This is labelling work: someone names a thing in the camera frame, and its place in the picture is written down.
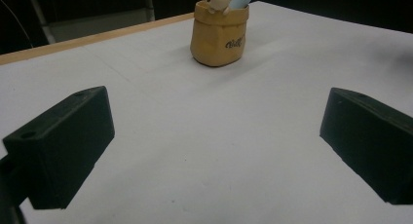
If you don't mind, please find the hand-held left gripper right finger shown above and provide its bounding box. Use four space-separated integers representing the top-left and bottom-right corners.
319 87 413 205

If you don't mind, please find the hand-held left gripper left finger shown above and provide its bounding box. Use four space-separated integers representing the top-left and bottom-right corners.
2 85 116 210

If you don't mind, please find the white table mat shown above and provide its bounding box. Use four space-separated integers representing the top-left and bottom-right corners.
0 1 413 224

